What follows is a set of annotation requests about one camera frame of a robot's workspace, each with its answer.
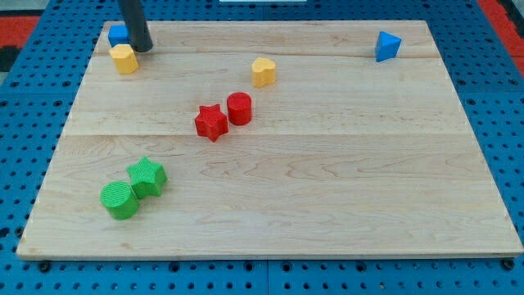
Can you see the yellow heart block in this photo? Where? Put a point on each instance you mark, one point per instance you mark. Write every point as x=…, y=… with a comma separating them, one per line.
x=263, y=72

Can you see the light wooden board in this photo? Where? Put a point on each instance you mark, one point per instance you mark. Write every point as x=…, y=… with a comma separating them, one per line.
x=344, y=157

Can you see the red cylinder block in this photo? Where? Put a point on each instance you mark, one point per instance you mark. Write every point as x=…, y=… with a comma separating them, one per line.
x=239, y=106

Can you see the red star block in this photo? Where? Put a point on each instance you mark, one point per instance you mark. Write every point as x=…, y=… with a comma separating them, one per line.
x=211, y=122

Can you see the green star block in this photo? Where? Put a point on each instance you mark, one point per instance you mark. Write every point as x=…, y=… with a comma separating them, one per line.
x=147, y=178

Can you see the green cylinder block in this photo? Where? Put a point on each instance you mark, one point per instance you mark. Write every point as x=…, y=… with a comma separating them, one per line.
x=119, y=200

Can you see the blue triangle block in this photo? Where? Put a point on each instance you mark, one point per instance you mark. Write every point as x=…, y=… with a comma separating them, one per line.
x=387, y=46

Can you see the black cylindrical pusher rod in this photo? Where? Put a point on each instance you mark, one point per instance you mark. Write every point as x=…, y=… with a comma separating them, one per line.
x=136, y=24

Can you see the yellow hexagon block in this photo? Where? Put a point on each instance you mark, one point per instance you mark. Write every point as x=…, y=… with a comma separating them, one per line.
x=124, y=58

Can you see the blue cube block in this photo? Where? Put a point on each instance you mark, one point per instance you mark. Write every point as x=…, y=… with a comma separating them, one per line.
x=118, y=34

